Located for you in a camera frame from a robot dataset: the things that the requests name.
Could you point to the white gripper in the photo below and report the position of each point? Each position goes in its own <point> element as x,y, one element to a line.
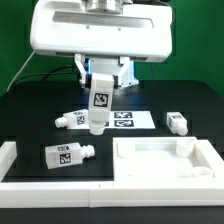
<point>67,28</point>

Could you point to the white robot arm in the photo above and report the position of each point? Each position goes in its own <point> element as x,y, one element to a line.
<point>108,65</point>

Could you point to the white square table top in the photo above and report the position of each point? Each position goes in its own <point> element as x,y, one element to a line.
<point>149,159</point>

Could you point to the white U-shaped fence frame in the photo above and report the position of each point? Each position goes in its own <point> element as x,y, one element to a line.
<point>175,192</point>

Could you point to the white sheet with tags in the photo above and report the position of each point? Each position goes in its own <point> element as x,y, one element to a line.
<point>128,120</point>

